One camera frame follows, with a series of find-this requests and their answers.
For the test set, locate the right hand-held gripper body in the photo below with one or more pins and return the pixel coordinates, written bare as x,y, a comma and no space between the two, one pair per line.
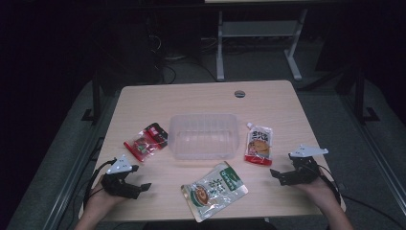
304,166

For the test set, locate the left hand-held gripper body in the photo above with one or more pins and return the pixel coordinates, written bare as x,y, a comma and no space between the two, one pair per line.
118,166

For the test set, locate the red and black snack packet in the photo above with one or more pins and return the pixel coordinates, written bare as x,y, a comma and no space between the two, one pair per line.
146,141

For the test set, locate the white and red spouted pouch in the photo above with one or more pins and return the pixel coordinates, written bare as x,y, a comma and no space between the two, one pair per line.
259,145

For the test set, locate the green and silver food pouch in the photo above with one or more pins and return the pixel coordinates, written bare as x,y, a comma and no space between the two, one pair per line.
214,191

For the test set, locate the clear plastic container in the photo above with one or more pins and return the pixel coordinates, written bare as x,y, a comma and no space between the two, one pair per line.
204,135

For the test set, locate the person's right hand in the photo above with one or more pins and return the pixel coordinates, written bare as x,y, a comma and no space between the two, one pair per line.
319,191

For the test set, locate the person's left hand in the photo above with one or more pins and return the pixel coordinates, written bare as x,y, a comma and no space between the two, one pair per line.
102,199

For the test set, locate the grey tape strip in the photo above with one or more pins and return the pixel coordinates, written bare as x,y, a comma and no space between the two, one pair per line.
338,185

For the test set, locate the black metal stand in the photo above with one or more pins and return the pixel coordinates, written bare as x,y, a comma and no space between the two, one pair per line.
94,99
360,96

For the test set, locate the grey round table grommet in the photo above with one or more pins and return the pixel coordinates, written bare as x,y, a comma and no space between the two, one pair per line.
239,94

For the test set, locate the white metal table frame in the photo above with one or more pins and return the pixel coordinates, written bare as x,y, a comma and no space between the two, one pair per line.
255,30

